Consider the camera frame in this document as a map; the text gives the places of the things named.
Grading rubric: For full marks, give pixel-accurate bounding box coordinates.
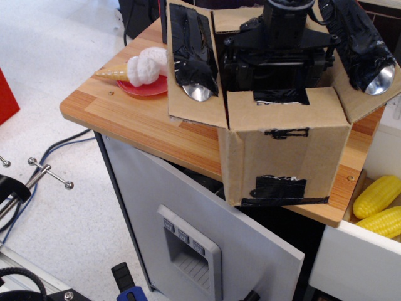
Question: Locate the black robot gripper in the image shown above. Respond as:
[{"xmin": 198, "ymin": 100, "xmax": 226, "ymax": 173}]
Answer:
[{"xmin": 222, "ymin": 17, "xmax": 340, "ymax": 91}]

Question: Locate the brown cardboard box with flaps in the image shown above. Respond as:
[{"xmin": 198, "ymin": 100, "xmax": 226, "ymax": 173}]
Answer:
[{"xmin": 166, "ymin": 1, "xmax": 400, "ymax": 206}]

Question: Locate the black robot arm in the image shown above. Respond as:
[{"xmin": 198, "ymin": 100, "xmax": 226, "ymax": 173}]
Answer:
[{"xmin": 222, "ymin": 1, "xmax": 340, "ymax": 92}]

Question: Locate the metal spoon taped left flap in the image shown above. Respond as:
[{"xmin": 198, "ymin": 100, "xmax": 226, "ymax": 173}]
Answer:
[{"xmin": 182, "ymin": 84, "xmax": 213, "ymax": 102}]

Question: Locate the metal spoon taped flap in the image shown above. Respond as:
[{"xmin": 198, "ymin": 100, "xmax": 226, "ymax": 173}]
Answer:
[
  {"xmin": 364, "ymin": 65, "xmax": 395, "ymax": 95},
  {"xmin": 182, "ymin": 84, "xmax": 213, "ymax": 102}
]

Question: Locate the metal spoon taped right flap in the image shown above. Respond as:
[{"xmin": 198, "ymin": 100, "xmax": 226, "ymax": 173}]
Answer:
[{"xmin": 364, "ymin": 65, "xmax": 395, "ymax": 95}]

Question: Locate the red plastic plate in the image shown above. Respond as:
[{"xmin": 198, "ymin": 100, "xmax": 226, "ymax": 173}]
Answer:
[{"xmin": 117, "ymin": 75, "xmax": 168, "ymax": 97}]

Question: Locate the toy ice cream cone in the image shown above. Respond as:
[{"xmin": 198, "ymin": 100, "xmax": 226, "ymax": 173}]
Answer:
[{"xmin": 94, "ymin": 46, "xmax": 168, "ymax": 87}]

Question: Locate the black device behind table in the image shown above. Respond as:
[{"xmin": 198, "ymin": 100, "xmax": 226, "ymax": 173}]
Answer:
[{"xmin": 118, "ymin": 0, "xmax": 160, "ymax": 39}]

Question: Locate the upper yellow toy corn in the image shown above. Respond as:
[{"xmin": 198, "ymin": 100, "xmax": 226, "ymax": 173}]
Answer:
[{"xmin": 353, "ymin": 176, "xmax": 400, "ymax": 219}]

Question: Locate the yellow toy corn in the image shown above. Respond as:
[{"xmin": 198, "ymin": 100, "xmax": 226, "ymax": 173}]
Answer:
[
  {"xmin": 356, "ymin": 206, "xmax": 400, "ymax": 239},
  {"xmin": 353, "ymin": 176, "xmax": 400, "ymax": 219}
]

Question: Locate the grey toy fridge cabinet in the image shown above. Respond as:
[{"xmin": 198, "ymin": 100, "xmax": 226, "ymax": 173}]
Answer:
[{"xmin": 96, "ymin": 134, "xmax": 305, "ymax": 300}]

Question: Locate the lower yellow toy corn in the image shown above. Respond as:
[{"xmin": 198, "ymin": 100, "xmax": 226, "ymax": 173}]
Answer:
[{"xmin": 356, "ymin": 206, "xmax": 400, "ymax": 239}]

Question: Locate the white drawer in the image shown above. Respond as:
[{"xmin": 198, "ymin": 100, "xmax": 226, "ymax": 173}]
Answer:
[{"xmin": 309, "ymin": 100, "xmax": 400, "ymax": 300}]

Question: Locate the red box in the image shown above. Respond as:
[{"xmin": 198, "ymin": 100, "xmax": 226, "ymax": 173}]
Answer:
[{"xmin": 0, "ymin": 70, "xmax": 20, "ymax": 125}]

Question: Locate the metal screw clamp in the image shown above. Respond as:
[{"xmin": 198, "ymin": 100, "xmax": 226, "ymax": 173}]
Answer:
[{"xmin": 1, "ymin": 157, "xmax": 75, "ymax": 219}]

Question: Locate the black floor cable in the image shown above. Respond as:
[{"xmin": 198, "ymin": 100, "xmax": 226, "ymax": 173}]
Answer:
[{"xmin": 0, "ymin": 128, "xmax": 91, "ymax": 233}]

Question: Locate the blue floor cable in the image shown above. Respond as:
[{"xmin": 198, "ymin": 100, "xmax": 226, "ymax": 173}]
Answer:
[{"xmin": 0, "ymin": 136, "xmax": 96, "ymax": 245}]

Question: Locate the blue black clamp handle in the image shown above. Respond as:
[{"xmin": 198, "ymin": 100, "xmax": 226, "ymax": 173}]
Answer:
[{"xmin": 111, "ymin": 262, "xmax": 148, "ymax": 301}]

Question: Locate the black braided cable sleeve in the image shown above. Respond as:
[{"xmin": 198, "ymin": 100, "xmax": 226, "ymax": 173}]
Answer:
[{"xmin": 0, "ymin": 267, "xmax": 48, "ymax": 301}]

